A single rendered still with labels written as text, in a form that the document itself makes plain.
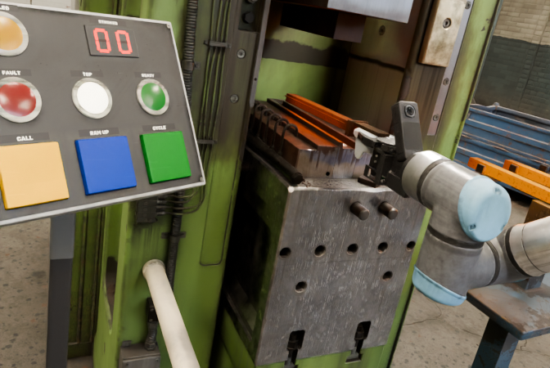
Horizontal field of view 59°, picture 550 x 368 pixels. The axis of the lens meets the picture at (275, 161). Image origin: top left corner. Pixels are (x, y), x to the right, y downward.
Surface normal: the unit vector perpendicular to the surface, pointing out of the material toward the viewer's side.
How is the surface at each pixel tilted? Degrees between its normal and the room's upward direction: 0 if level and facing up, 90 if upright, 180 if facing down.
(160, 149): 60
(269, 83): 90
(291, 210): 90
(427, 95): 90
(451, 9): 90
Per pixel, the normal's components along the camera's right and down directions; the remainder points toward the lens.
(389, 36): -0.90, -0.03
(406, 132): 0.40, -0.21
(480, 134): -0.80, 0.03
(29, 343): 0.18, -0.94
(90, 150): 0.73, -0.18
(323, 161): 0.39, 0.34
